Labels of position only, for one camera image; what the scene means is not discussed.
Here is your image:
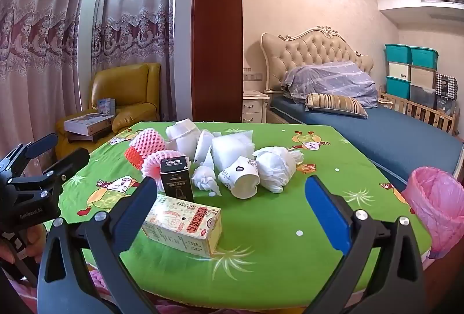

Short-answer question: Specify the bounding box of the blue bed mattress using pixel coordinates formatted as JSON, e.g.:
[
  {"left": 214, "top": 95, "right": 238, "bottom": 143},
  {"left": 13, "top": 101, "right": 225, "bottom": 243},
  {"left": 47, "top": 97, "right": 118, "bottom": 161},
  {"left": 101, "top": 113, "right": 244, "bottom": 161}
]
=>
[{"left": 270, "top": 97, "right": 464, "bottom": 188}]

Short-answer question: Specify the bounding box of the beige storage box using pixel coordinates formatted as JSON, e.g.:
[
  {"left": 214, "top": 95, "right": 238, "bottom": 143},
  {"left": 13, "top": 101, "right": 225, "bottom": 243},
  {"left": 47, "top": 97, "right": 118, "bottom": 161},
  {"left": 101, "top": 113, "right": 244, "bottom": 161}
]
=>
[{"left": 409, "top": 66, "right": 436, "bottom": 88}]

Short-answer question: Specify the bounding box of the pink foam fruit net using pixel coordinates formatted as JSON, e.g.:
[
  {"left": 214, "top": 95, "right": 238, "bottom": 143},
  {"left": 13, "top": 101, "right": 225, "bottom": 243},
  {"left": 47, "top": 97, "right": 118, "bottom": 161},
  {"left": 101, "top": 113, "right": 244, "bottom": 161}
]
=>
[
  {"left": 141, "top": 150, "right": 191, "bottom": 191},
  {"left": 132, "top": 129, "right": 167, "bottom": 158}
]

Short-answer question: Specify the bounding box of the houndstooth bag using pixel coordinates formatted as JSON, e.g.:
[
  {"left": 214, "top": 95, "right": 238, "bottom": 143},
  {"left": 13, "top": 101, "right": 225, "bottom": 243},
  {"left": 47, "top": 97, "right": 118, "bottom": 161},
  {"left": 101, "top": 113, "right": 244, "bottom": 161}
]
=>
[{"left": 435, "top": 73, "right": 458, "bottom": 99}]

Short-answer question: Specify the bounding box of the small blue white box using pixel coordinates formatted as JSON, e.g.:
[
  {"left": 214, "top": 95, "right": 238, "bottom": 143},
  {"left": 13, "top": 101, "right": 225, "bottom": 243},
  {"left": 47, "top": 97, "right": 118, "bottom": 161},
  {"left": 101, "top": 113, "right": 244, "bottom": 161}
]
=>
[{"left": 97, "top": 98, "right": 117, "bottom": 115}]

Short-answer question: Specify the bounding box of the striped bolster pillow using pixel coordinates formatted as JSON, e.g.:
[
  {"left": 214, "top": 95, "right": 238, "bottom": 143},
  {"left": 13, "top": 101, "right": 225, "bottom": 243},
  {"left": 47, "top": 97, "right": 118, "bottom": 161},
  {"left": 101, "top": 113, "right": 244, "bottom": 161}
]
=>
[{"left": 305, "top": 93, "right": 368, "bottom": 118}]

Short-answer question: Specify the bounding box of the grey clear storage box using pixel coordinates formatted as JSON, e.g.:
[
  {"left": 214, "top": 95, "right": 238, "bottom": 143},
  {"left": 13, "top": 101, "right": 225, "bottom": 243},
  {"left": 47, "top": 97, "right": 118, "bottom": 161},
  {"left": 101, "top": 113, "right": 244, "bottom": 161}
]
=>
[{"left": 409, "top": 84, "right": 436, "bottom": 108}]

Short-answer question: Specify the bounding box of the person's left hand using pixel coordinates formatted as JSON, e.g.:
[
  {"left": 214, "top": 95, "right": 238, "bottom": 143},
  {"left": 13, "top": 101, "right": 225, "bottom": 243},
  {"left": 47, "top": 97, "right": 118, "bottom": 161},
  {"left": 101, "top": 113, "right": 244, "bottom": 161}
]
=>
[{"left": 0, "top": 223, "right": 47, "bottom": 266}]

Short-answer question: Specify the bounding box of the crumpled white paper carton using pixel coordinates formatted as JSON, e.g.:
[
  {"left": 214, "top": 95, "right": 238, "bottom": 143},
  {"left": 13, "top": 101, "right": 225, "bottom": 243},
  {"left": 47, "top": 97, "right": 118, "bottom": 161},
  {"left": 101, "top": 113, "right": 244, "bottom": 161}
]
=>
[{"left": 166, "top": 118, "right": 202, "bottom": 151}]

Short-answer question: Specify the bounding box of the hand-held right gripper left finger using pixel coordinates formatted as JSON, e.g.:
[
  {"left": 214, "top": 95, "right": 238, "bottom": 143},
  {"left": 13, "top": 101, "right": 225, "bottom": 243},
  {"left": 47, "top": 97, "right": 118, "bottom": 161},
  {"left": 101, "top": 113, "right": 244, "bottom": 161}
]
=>
[{"left": 37, "top": 176, "right": 158, "bottom": 314}]

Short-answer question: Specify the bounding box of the cream medicine box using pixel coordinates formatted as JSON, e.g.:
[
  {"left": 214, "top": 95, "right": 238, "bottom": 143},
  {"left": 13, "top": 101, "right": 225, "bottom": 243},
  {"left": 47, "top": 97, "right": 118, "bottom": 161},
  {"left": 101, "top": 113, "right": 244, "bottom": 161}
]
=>
[{"left": 141, "top": 194, "right": 222, "bottom": 257}]

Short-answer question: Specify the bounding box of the crumpled white tissue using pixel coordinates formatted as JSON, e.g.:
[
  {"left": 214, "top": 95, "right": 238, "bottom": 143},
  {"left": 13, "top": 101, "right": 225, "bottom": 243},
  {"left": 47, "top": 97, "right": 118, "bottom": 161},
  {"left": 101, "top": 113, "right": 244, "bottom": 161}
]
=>
[{"left": 191, "top": 155, "right": 222, "bottom": 197}]

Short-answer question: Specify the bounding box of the blue-grey striped duvet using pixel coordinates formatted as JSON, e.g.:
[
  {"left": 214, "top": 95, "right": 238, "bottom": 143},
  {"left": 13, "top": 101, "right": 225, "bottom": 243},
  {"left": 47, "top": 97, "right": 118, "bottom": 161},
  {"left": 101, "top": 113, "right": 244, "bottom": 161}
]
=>
[{"left": 281, "top": 61, "right": 379, "bottom": 109}]

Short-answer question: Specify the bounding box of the cream nightstand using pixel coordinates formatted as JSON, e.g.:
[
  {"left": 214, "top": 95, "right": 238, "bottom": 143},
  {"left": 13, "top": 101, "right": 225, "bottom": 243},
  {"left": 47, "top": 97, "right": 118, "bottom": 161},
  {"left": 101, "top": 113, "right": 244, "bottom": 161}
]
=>
[{"left": 242, "top": 89, "right": 271, "bottom": 124}]

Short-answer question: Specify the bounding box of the red-brown wooden wall panel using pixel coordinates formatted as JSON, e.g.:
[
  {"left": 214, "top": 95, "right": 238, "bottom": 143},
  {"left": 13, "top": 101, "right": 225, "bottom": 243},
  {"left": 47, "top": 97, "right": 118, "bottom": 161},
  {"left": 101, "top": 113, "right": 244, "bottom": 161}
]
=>
[{"left": 192, "top": 0, "right": 243, "bottom": 124}]

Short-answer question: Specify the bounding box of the orange foam fruit net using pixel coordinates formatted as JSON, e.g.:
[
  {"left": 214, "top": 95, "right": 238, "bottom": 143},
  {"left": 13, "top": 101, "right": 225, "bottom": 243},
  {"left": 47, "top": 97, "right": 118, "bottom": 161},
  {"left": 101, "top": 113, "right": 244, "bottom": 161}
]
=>
[{"left": 124, "top": 146, "right": 145, "bottom": 170}]

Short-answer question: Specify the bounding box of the beige tufted headboard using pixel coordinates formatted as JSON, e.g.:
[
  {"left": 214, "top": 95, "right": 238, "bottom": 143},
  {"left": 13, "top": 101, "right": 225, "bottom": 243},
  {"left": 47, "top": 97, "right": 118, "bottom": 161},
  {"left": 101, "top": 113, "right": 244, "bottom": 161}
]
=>
[{"left": 261, "top": 25, "right": 374, "bottom": 97}]

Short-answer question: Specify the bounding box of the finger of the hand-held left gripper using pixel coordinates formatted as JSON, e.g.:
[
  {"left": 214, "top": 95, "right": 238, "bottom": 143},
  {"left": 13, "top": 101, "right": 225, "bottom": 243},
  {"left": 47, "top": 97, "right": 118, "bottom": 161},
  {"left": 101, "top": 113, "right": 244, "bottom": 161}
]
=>
[
  {"left": 7, "top": 133, "right": 59, "bottom": 170},
  {"left": 9, "top": 148, "right": 90, "bottom": 193}
]

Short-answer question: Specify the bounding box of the white foam sheet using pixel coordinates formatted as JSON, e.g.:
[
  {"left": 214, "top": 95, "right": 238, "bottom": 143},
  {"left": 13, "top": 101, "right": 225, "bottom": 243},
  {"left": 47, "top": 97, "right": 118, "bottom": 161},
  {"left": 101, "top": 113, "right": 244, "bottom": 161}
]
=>
[
  {"left": 212, "top": 136, "right": 254, "bottom": 170},
  {"left": 222, "top": 130, "right": 254, "bottom": 146}
]

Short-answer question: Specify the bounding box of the teal storage box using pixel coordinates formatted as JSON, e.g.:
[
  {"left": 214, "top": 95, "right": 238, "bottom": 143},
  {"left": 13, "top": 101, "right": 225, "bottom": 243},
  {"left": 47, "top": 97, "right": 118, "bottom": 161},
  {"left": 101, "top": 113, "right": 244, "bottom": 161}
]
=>
[
  {"left": 385, "top": 76, "right": 411, "bottom": 99},
  {"left": 409, "top": 46, "right": 439, "bottom": 69},
  {"left": 384, "top": 43, "right": 413, "bottom": 64}
]

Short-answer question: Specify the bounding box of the white storage box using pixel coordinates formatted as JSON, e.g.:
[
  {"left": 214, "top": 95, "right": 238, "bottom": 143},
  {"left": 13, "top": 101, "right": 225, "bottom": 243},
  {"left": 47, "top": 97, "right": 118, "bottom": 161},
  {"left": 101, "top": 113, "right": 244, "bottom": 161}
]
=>
[{"left": 387, "top": 62, "right": 412, "bottom": 81}]

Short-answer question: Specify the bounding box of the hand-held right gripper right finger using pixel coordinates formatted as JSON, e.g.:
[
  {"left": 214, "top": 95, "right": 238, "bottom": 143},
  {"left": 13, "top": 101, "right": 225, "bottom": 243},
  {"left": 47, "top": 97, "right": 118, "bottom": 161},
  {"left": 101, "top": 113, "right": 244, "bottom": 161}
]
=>
[{"left": 305, "top": 174, "right": 427, "bottom": 314}]

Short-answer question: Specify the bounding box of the flat white cardboard box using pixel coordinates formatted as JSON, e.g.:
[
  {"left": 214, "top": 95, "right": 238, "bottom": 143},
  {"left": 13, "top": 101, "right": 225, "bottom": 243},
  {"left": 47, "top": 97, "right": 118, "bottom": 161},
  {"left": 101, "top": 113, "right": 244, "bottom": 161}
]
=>
[{"left": 64, "top": 113, "right": 116, "bottom": 136}]

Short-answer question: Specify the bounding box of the flat brown box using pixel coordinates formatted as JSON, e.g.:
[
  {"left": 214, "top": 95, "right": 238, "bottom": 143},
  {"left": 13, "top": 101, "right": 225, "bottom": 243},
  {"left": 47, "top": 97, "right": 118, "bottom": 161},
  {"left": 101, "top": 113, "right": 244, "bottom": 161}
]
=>
[{"left": 67, "top": 129, "right": 109, "bottom": 144}]

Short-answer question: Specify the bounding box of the crumpled white plastic bag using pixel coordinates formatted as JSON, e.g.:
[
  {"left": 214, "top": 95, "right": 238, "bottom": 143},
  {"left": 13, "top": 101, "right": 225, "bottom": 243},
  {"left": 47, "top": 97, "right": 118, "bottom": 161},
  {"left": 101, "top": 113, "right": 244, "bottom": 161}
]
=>
[{"left": 252, "top": 146, "right": 304, "bottom": 194}]

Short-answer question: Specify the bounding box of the white printed paper cup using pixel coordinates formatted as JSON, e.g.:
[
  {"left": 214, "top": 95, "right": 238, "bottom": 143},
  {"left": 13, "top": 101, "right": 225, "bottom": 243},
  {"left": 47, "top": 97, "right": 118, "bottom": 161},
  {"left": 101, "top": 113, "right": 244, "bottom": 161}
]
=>
[{"left": 217, "top": 155, "right": 261, "bottom": 199}]

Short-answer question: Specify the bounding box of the yellow leather armchair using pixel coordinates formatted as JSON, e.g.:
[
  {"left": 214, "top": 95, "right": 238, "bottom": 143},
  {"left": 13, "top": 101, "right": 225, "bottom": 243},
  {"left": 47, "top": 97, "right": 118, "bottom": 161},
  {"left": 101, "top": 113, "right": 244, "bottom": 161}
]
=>
[{"left": 54, "top": 63, "right": 162, "bottom": 155}]

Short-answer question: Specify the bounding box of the green printed tablecloth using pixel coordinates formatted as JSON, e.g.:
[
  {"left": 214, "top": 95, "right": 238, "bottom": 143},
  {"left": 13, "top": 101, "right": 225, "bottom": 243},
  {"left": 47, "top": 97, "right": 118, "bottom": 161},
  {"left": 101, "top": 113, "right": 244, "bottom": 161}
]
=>
[{"left": 43, "top": 121, "right": 434, "bottom": 295}]

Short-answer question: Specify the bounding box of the black cardboard box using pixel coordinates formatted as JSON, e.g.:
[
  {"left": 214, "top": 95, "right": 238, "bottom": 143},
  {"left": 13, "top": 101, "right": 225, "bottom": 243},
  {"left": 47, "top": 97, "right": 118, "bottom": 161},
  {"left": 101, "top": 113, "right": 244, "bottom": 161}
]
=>
[{"left": 159, "top": 156, "right": 194, "bottom": 202}]

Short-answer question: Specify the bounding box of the pink trash bag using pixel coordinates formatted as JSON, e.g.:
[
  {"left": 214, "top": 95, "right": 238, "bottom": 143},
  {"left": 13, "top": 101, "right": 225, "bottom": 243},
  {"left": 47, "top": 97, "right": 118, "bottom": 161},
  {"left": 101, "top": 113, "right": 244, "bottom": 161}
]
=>
[{"left": 400, "top": 166, "right": 464, "bottom": 260}]

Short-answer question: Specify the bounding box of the lace-trimmed beige curtain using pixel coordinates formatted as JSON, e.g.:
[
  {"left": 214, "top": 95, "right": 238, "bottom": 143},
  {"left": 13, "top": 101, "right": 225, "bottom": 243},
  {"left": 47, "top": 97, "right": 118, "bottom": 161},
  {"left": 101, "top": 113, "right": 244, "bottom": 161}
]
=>
[
  {"left": 92, "top": 0, "right": 178, "bottom": 122},
  {"left": 0, "top": 0, "right": 91, "bottom": 162}
]

